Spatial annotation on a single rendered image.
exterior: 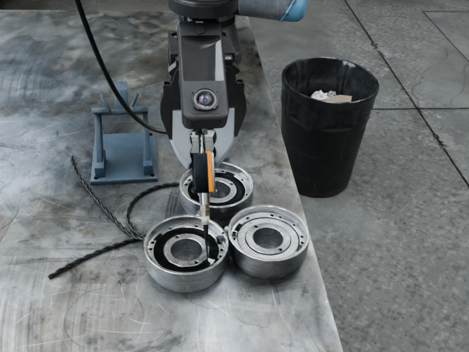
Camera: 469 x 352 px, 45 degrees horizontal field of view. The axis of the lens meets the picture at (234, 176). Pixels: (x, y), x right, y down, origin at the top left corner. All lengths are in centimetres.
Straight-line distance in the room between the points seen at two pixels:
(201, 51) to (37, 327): 36
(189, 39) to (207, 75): 5
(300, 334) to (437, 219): 154
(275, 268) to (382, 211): 146
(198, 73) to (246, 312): 29
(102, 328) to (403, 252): 145
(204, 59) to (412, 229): 161
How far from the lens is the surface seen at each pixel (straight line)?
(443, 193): 231
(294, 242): 74
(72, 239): 79
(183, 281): 68
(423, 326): 181
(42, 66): 122
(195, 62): 57
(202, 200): 68
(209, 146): 90
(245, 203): 78
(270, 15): 112
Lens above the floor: 134
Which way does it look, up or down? 38 degrees down
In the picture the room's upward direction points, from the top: 3 degrees clockwise
